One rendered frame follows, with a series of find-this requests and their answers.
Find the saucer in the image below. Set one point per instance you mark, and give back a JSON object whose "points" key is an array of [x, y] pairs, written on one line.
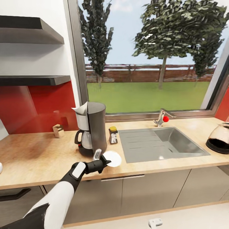
{"points": [[114, 157]]}

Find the electric kettle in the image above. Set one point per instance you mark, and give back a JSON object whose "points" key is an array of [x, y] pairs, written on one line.
{"points": [[218, 140]]}

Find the cabinet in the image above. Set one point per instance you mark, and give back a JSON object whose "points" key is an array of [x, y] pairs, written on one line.
{"points": [[134, 194]]}

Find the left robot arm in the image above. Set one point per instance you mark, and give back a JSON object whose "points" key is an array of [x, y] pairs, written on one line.
{"points": [[50, 212]]}

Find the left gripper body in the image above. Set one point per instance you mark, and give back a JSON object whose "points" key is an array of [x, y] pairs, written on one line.
{"points": [[100, 164]]}

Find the drop in sink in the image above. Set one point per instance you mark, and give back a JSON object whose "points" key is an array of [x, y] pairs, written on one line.
{"points": [[162, 143]]}

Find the bottle of coffee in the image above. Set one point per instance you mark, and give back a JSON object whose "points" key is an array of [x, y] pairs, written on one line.
{"points": [[113, 135]]}

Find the paper coffee filter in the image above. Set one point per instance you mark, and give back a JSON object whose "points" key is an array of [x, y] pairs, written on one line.
{"points": [[81, 110]]}

